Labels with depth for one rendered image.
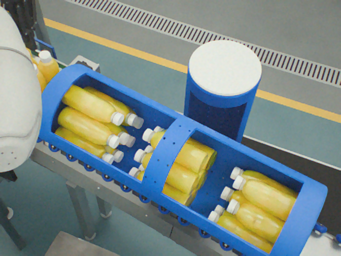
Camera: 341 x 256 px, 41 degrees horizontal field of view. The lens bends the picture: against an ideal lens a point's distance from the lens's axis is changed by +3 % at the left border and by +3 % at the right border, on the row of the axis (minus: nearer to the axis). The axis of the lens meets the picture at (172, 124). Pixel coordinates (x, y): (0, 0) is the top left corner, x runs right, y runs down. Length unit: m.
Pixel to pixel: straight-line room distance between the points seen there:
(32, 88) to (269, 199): 0.79
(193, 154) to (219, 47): 0.62
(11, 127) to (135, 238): 1.88
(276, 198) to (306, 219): 0.10
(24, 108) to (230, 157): 0.94
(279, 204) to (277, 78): 1.93
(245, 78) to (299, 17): 1.92
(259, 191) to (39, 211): 1.57
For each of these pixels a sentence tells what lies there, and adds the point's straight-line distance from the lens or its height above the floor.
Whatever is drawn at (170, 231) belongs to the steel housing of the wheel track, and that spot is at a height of 0.87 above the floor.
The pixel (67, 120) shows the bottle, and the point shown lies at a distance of 1.47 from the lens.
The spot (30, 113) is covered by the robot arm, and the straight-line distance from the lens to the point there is 0.67.
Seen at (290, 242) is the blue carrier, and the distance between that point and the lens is 1.26.
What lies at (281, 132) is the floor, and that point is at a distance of 2.88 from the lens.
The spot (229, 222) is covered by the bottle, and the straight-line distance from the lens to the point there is 1.35.
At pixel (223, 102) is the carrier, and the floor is 0.99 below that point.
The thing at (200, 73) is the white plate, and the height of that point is 1.04.
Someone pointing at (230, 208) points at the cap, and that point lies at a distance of 1.33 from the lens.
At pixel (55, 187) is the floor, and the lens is 2.65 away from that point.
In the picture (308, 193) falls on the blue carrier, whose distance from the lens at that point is 1.28.
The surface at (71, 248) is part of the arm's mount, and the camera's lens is 1.41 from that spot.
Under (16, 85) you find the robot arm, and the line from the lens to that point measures 0.69.
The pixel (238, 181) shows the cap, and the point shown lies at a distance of 1.32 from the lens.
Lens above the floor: 2.33
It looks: 56 degrees down
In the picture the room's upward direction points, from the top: 4 degrees clockwise
